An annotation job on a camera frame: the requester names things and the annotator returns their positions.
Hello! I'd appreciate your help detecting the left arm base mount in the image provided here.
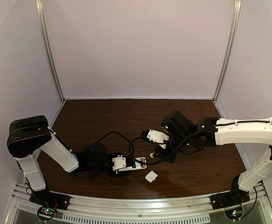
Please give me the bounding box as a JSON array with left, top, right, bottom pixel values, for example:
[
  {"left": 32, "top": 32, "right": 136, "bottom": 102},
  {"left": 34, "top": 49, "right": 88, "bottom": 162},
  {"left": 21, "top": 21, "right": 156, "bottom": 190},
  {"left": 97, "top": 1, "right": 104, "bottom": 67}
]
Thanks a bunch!
[{"left": 29, "top": 188, "right": 70, "bottom": 223}]

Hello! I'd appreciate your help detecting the black camera cable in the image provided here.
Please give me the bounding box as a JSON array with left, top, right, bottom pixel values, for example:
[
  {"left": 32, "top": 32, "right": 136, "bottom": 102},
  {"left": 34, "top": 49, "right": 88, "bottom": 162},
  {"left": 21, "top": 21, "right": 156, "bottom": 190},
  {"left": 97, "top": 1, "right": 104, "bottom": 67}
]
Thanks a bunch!
[
  {"left": 96, "top": 131, "right": 136, "bottom": 159},
  {"left": 128, "top": 133, "right": 211, "bottom": 165}
]

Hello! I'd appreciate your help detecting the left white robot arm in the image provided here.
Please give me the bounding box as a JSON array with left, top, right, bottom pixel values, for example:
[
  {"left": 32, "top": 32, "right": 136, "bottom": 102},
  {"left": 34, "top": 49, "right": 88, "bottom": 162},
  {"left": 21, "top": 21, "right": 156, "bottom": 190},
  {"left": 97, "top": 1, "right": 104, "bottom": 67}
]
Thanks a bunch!
[{"left": 7, "top": 115, "right": 114, "bottom": 191}]

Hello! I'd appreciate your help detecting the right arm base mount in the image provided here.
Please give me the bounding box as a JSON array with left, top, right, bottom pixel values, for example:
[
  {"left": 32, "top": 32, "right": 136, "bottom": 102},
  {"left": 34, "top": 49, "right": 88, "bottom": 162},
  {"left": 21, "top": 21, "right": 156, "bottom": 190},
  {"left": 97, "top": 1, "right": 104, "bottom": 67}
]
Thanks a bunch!
[{"left": 209, "top": 175, "right": 258, "bottom": 222}]

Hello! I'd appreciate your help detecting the right black camera cable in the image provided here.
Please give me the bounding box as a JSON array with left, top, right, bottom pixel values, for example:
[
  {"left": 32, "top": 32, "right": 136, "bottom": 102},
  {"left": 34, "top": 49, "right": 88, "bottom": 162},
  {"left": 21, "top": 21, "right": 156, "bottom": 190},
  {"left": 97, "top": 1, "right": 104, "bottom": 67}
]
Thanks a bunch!
[{"left": 128, "top": 133, "right": 211, "bottom": 165}]

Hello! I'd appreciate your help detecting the front aluminium rail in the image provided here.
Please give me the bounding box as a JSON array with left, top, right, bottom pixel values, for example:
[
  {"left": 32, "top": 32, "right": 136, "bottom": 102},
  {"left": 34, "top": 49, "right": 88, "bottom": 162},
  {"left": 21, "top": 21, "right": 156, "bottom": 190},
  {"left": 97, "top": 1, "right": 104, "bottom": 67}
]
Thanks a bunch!
[{"left": 3, "top": 183, "right": 272, "bottom": 224}]

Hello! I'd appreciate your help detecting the aluminium frame post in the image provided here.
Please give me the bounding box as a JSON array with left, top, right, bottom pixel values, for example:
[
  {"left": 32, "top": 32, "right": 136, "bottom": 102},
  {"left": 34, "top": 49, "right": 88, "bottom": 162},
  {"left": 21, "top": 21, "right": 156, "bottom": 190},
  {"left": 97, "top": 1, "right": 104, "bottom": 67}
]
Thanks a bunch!
[
  {"left": 36, "top": 0, "right": 65, "bottom": 103},
  {"left": 213, "top": 0, "right": 242, "bottom": 103}
]

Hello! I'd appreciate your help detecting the white red remote control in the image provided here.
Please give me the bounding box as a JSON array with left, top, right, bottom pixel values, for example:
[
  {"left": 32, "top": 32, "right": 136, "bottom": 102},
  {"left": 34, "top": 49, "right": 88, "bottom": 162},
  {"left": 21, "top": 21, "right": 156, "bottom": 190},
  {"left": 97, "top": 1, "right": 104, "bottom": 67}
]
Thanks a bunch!
[{"left": 118, "top": 157, "right": 143, "bottom": 172}]

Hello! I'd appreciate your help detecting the white battery cover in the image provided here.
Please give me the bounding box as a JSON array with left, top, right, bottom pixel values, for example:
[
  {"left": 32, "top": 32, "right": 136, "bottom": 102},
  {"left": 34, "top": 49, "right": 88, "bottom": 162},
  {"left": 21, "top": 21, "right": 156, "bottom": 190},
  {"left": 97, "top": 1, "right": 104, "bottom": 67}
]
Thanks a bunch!
[{"left": 145, "top": 170, "right": 158, "bottom": 183}]

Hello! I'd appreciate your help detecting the left black camera cable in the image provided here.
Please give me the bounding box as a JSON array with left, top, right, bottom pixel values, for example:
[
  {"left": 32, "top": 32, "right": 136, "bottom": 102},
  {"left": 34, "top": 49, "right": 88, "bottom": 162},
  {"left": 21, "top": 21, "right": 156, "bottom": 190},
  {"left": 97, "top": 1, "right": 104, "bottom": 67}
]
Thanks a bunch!
[{"left": 96, "top": 131, "right": 136, "bottom": 159}]

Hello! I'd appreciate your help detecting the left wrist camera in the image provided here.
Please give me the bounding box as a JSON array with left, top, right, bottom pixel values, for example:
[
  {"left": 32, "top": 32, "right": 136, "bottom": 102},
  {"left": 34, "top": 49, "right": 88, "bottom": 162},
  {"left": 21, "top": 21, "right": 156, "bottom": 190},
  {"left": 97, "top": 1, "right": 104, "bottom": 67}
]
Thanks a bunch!
[{"left": 112, "top": 155, "right": 137, "bottom": 174}]

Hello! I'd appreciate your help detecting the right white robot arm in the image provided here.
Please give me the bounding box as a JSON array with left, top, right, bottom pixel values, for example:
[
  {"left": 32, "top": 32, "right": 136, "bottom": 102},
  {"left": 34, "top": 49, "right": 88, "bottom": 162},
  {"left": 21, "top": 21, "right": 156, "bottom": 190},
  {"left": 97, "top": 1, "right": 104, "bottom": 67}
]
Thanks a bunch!
[{"left": 147, "top": 111, "right": 272, "bottom": 192}]

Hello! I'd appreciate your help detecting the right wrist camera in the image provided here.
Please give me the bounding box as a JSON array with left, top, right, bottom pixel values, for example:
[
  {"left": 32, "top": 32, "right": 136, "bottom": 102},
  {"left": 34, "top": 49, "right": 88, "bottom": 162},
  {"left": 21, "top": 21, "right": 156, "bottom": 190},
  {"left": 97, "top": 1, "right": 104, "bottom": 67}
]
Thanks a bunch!
[{"left": 140, "top": 129, "right": 170, "bottom": 144}]

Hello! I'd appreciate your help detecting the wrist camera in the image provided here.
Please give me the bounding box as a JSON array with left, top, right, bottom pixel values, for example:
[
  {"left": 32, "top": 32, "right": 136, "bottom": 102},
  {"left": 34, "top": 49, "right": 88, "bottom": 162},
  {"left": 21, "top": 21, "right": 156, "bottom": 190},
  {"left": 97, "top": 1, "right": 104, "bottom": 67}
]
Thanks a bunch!
[
  {"left": 140, "top": 129, "right": 170, "bottom": 144},
  {"left": 112, "top": 155, "right": 137, "bottom": 174}
]

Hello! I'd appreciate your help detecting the orange battery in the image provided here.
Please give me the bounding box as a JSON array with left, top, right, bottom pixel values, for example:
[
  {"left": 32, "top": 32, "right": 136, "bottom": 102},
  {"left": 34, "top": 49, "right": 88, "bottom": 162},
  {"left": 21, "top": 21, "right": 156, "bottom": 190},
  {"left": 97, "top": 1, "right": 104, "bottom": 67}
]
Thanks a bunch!
[{"left": 139, "top": 157, "right": 147, "bottom": 169}]

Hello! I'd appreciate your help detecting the right aluminium frame post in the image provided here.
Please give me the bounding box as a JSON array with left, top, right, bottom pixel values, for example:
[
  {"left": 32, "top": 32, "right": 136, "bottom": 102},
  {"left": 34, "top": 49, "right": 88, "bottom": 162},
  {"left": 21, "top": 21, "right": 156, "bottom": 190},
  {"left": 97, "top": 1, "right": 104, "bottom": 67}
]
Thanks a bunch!
[{"left": 213, "top": 0, "right": 242, "bottom": 103}]

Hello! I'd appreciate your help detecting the left aluminium frame post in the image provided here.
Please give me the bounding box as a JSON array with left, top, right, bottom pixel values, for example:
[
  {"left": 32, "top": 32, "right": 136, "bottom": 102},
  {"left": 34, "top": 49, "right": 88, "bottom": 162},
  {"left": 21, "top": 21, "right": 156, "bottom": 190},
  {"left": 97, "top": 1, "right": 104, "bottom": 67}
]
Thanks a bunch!
[{"left": 36, "top": 0, "right": 65, "bottom": 103}]

